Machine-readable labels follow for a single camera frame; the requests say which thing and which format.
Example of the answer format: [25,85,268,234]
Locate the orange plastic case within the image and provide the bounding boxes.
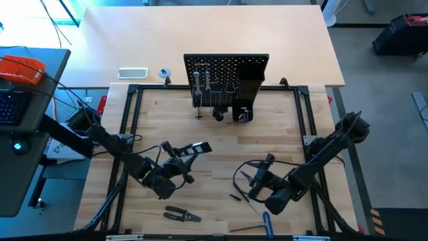
[0,54,47,86]

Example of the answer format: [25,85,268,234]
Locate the black aluminium table frame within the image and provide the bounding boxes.
[102,83,337,236]

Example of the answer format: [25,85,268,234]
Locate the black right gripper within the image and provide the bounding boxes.
[239,153,304,216]

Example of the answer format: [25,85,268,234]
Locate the long chrome loop hook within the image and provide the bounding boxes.
[209,88,224,116]
[191,83,207,110]

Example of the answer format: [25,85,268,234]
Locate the black diagonal support beam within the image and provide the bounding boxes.
[39,114,96,159]

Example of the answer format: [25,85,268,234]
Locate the black wire strippers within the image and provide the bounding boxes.
[163,205,203,224]

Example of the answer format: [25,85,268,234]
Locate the tall black pegboard bin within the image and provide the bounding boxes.
[235,63,267,101]

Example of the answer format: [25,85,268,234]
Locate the grey floor cable cover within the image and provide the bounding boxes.
[411,90,428,131]

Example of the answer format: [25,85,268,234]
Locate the black metal pegboard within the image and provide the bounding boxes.
[183,53,270,121]

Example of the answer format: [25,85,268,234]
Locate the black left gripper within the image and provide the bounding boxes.
[141,139,202,201]

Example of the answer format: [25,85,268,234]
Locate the white rectangular tray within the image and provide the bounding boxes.
[117,66,149,80]

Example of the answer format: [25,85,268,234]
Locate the black cable bundle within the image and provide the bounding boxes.
[74,169,130,234]
[306,155,360,234]

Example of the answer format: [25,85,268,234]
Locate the silver bracket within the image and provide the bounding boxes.
[292,235,331,241]
[105,234,145,241]

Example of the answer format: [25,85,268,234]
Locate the black floor mat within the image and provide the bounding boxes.
[373,207,428,241]

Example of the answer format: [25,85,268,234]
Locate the black spirit level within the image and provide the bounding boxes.
[174,141,214,159]

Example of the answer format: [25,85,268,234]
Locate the black keyboard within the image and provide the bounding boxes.
[0,89,33,125]

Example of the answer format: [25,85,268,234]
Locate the beige table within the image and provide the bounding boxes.
[60,5,346,90]

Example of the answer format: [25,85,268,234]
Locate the white pedestal base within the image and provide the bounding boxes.
[320,0,349,28]

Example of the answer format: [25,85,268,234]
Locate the small black pegboard bin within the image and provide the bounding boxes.
[231,98,254,123]

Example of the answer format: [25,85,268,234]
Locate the black equipment case red lid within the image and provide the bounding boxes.
[371,13,428,57]

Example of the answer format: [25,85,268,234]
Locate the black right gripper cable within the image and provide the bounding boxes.
[232,159,304,204]

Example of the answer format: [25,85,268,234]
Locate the blue T-handle hex key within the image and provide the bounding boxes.
[229,211,276,240]

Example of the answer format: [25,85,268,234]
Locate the dark grey desk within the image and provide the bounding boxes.
[0,46,72,218]

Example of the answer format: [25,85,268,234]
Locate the black computer mouse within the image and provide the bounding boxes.
[9,137,31,156]

